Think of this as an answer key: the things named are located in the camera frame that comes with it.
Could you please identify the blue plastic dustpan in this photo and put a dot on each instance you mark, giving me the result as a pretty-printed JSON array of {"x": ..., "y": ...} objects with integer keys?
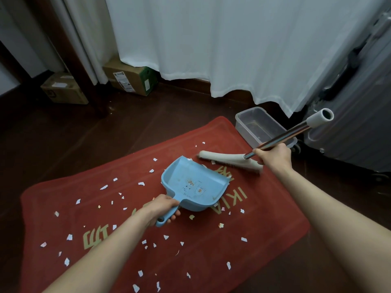
[{"x": 195, "y": 180}]

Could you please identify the person's right hand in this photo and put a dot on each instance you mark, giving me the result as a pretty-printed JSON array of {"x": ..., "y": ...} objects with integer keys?
[{"x": 276, "y": 157}]

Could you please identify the person's left hand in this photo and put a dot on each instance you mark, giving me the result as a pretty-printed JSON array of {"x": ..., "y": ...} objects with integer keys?
[{"x": 159, "y": 209}]

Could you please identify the white paper scraps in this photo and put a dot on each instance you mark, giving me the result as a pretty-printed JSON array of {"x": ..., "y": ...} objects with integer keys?
[{"x": 69, "y": 237}]

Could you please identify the silver ribbed suitcase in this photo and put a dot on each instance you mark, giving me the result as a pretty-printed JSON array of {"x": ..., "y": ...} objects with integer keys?
[{"x": 360, "y": 118}]

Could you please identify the person's left forearm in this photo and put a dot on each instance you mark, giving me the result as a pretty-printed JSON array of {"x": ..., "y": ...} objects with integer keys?
[{"x": 100, "y": 259}]

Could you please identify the red doormat gold lettering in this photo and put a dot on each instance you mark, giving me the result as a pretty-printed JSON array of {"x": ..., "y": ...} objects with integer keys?
[{"x": 259, "y": 222}]

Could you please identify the dark wooden furniture leg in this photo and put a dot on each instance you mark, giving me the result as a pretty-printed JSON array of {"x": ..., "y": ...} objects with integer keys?
[
  {"x": 15, "y": 65},
  {"x": 76, "y": 64}
]

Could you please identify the small brown cardboard box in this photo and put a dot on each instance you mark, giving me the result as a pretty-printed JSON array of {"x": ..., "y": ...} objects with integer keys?
[{"x": 64, "y": 91}]

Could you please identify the beige curtain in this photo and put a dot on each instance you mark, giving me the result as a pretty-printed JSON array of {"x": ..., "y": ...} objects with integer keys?
[{"x": 88, "y": 36}]

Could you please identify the person's right forearm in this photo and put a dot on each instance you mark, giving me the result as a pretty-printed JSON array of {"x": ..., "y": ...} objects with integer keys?
[{"x": 336, "y": 222}]

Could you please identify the cardboard box with green side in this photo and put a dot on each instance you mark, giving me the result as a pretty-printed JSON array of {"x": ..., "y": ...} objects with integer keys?
[{"x": 131, "y": 77}]

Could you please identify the clear plastic storage bin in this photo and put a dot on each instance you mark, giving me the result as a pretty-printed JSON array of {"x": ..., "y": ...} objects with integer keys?
[{"x": 256, "y": 125}]

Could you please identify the white curtain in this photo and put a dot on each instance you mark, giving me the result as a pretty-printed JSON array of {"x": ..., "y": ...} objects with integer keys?
[{"x": 229, "y": 42}]

